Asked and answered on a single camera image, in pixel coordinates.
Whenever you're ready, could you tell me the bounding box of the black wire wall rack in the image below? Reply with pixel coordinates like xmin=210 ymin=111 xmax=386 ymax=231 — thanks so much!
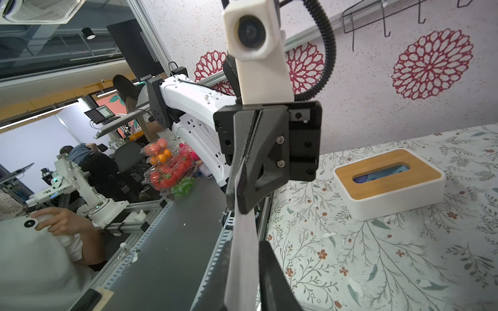
xmin=335 ymin=1 xmax=496 ymax=56

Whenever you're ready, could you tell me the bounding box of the stacked fruit boxes background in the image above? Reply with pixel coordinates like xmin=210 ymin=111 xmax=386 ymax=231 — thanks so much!
xmin=141 ymin=138 xmax=200 ymax=200

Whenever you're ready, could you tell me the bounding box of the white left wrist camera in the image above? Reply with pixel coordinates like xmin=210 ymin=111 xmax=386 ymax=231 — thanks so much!
xmin=223 ymin=0 xmax=294 ymax=105

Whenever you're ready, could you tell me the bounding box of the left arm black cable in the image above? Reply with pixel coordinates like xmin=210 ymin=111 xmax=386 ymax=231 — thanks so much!
xmin=219 ymin=0 xmax=338 ymax=102

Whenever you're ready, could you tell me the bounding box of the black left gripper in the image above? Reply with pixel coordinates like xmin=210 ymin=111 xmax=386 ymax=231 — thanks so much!
xmin=213 ymin=101 xmax=322 ymax=214

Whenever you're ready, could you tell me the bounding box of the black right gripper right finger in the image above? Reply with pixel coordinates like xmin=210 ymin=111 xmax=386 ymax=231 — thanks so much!
xmin=258 ymin=241 xmax=303 ymax=311

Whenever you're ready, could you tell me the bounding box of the person in dark shirt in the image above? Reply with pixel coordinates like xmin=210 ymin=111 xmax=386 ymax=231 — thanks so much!
xmin=59 ymin=143 xmax=141 ymax=201

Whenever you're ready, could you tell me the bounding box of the aluminium mounting rail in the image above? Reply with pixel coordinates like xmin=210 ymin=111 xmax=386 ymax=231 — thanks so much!
xmin=73 ymin=177 xmax=236 ymax=310

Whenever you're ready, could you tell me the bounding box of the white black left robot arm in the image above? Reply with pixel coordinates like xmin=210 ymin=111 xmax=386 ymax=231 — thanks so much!
xmin=147 ymin=54 xmax=322 ymax=215

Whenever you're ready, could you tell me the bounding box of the ceiling air conditioner unit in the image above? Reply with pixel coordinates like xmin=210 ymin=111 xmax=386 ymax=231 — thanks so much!
xmin=1 ymin=0 xmax=86 ymax=25

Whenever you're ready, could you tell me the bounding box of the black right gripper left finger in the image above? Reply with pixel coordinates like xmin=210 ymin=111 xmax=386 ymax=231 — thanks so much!
xmin=193 ymin=241 xmax=232 ymax=311

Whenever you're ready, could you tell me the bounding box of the white wooden tissue box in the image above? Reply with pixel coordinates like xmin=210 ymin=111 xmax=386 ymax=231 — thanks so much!
xmin=333 ymin=149 xmax=446 ymax=221

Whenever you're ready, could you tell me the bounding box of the person hand foreground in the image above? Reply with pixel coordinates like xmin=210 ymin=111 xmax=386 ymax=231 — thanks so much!
xmin=30 ymin=207 xmax=105 ymax=266

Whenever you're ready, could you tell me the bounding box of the computer monitor background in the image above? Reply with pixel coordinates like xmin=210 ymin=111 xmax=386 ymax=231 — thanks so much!
xmin=84 ymin=105 xmax=115 ymax=124

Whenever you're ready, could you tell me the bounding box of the sticker label sheet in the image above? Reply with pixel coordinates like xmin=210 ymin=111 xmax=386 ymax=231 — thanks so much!
xmin=224 ymin=157 xmax=259 ymax=310

